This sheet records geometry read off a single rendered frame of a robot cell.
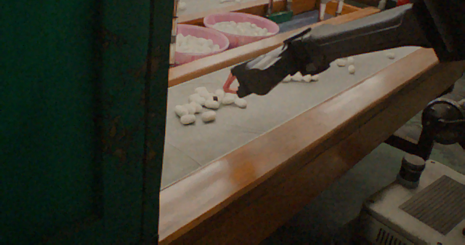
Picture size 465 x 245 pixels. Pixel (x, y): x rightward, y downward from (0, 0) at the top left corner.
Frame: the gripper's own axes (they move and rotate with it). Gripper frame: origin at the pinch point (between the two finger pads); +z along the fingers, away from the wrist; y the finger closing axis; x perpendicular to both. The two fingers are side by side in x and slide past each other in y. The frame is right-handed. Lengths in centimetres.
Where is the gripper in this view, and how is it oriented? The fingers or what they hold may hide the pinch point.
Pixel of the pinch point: (226, 88)
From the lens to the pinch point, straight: 111.7
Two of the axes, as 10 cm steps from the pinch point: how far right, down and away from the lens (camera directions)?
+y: -6.4, 3.0, -7.1
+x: 4.0, 9.1, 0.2
